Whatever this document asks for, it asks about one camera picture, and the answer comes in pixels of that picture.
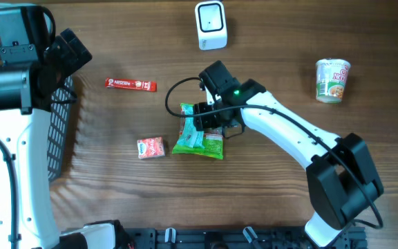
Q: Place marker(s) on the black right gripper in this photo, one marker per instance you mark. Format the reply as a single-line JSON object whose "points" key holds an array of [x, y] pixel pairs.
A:
{"points": [[199, 115]]}

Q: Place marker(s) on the red Nescafe coffee stick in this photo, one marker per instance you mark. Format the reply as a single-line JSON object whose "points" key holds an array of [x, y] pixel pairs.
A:
{"points": [[138, 85]]}

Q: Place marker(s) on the small orange juice carton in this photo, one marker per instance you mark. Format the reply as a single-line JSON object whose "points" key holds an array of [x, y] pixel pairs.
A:
{"points": [[150, 148]]}

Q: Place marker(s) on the light teal packet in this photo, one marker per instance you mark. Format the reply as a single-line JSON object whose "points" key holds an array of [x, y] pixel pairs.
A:
{"points": [[190, 137]]}

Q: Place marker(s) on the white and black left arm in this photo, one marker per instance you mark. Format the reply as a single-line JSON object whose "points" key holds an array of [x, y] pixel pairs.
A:
{"points": [[35, 61]]}

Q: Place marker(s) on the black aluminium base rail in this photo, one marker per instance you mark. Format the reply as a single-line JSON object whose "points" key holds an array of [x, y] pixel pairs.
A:
{"points": [[275, 238]]}

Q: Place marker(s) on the green gummy candy bag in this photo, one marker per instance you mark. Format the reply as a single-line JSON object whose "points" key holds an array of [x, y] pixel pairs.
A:
{"points": [[212, 141]]}

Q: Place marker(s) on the white chicken cup noodles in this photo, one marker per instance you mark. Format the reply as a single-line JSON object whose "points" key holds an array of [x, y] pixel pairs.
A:
{"points": [[331, 78]]}

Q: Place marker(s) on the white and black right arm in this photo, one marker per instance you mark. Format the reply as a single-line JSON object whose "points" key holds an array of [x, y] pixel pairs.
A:
{"points": [[341, 176]]}

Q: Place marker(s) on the white cube barcode scanner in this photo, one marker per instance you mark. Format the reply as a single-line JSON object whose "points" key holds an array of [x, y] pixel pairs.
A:
{"points": [[211, 25]]}

